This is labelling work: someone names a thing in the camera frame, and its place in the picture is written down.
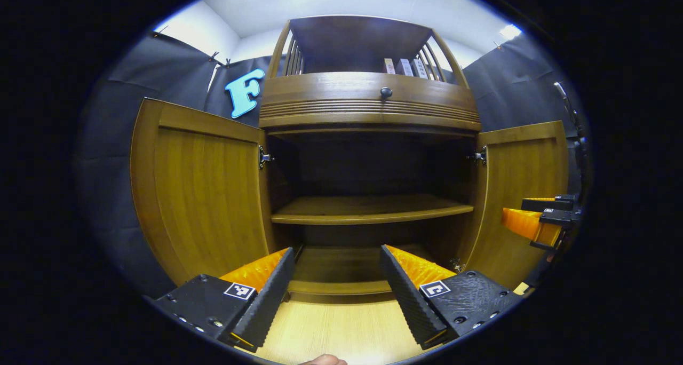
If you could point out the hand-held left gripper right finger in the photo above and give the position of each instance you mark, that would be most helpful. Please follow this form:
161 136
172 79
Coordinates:
408 298

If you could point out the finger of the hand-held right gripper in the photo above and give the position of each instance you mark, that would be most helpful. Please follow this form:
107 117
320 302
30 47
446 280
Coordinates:
520 222
549 204

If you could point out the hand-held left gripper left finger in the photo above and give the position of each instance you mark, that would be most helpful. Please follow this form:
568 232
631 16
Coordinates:
269 298

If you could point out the wooden shoe cabinet door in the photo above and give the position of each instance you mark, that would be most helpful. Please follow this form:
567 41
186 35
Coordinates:
517 167
208 194

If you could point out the wooden double-door shoe cabinet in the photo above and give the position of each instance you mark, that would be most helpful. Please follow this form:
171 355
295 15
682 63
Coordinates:
368 207

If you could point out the metal door hinge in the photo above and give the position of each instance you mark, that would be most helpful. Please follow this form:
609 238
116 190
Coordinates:
456 264
264 157
478 156

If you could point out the small ceiling light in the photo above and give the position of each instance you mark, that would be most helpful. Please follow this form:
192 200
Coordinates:
510 32

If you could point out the black backdrop cloth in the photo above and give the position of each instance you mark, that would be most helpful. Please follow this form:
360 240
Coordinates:
112 194

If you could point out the wooden drawer with black knob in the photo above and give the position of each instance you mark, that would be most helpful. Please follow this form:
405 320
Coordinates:
331 90

